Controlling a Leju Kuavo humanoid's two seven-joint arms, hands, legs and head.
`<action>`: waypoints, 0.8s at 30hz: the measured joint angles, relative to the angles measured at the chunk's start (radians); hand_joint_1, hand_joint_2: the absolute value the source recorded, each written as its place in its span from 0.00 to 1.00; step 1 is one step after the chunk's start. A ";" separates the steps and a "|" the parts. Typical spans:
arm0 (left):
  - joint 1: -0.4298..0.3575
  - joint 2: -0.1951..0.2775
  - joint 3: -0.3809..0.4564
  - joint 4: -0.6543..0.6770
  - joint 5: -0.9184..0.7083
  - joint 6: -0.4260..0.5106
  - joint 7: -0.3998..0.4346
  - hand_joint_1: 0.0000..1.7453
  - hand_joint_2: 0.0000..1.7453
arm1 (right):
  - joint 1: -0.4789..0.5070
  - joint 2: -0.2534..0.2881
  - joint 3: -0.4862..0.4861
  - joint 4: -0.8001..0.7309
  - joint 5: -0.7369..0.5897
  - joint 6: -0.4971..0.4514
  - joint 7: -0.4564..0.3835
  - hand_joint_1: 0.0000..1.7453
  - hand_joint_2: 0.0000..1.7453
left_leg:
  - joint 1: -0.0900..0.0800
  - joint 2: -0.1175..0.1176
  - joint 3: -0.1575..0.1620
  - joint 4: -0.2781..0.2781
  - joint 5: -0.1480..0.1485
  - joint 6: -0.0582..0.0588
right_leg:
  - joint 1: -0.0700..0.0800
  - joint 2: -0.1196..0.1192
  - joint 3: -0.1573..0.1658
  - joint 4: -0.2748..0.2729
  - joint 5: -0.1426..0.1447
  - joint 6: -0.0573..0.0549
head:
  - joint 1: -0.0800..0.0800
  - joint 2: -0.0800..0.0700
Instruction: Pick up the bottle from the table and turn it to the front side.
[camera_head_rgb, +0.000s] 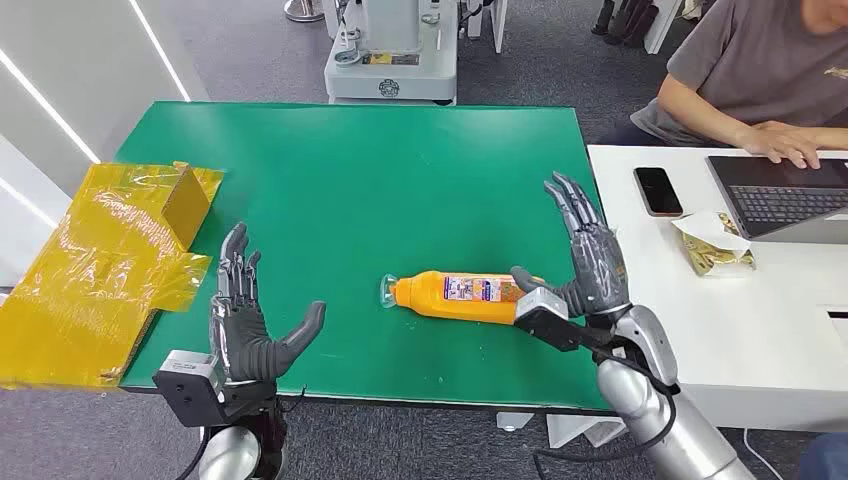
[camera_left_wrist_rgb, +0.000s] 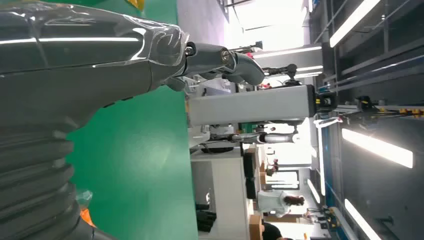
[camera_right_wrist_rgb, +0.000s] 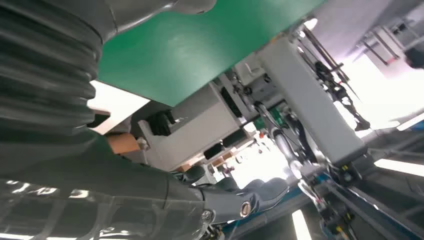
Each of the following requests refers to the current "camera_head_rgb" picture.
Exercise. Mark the person's right hand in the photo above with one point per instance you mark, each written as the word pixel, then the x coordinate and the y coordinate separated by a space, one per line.
pixel 785 140

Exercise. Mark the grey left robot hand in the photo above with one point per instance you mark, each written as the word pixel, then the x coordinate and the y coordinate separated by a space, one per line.
pixel 242 338

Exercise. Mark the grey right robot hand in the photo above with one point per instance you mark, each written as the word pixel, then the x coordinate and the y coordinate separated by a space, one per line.
pixel 599 272

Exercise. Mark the orange plastic bottle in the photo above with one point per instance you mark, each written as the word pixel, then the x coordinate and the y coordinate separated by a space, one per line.
pixel 430 298

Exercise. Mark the person's right forearm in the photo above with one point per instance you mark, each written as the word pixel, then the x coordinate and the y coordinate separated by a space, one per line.
pixel 696 112

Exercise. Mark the person's left forearm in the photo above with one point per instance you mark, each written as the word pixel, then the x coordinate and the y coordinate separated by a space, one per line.
pixel 833 138

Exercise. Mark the grey laptop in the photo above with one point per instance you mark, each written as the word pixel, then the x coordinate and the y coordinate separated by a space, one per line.
pixel 782 199

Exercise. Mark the person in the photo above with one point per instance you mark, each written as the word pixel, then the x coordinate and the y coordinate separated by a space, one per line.
pixel 748 60

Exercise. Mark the black smartphone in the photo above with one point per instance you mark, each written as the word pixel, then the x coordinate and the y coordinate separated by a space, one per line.
pixel 658 192

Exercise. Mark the gold snack bag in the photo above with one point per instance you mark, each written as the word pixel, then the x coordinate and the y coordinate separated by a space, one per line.
pixel 719 262

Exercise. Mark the white desk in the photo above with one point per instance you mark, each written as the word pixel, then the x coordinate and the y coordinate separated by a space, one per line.
pixel 748 331

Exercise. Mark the yellow taped cardboard box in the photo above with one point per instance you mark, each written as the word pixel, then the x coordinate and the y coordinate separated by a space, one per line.
pixel 86 278

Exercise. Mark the green table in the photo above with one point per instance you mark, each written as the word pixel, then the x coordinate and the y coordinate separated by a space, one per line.
pixel 397 185

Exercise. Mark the white furniture panel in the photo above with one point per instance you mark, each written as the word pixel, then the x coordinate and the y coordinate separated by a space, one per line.
pixel 497 20

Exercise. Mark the white machine base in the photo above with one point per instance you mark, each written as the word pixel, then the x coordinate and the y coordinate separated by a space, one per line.
pixel 391 66

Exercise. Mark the blue object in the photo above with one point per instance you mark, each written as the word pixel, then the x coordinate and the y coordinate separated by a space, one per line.
pixel 825 460

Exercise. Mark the chrome stand base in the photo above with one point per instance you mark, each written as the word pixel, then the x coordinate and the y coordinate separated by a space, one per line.
pixel 303 10

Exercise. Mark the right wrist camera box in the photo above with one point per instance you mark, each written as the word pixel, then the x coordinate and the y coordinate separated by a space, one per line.
pixel 540 308

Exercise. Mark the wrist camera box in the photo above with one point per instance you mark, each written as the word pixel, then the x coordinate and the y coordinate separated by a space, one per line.
pixel 540 308
pixel 189 391

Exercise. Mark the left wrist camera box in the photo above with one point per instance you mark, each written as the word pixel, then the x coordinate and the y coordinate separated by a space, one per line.
pixel 189 391

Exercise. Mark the white table foot bracket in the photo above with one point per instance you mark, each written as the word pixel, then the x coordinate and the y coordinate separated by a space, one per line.
pixel 583 430
pixel 513 421

